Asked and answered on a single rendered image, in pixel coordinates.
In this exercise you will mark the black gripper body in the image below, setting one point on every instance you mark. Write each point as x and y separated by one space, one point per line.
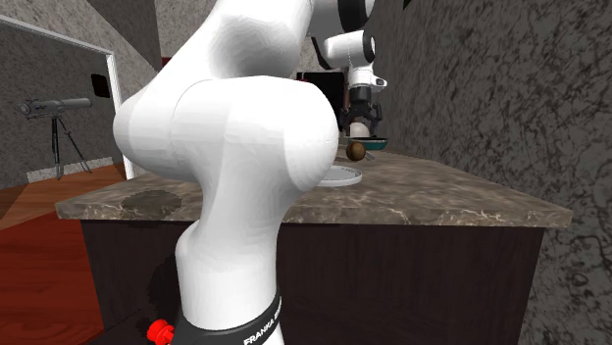
360 98

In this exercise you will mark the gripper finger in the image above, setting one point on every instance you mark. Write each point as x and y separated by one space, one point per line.
346 119
376 118

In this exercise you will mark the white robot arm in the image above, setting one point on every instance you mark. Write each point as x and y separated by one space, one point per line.
239 143

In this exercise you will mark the white egg-shaped thing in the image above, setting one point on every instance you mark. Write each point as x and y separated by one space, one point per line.
359 130

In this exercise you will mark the teal bowl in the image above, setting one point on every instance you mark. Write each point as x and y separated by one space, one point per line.
377 144

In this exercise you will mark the black appliance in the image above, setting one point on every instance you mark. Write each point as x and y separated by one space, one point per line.
329 91

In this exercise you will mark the brown round fruit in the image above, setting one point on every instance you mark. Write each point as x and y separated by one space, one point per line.
355 152

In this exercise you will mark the white plate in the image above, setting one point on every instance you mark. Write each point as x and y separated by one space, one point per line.
345 177

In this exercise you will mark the dark brown counter cabinet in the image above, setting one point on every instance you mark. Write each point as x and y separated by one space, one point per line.
392 286

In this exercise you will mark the grey telescope on tripod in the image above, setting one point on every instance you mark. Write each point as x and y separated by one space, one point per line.
56 106

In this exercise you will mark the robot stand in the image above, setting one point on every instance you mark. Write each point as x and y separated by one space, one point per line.
119 337

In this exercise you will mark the white door frame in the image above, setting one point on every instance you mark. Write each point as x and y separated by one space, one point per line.
114 91

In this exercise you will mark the black wall panel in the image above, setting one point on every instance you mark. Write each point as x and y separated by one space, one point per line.
100 86

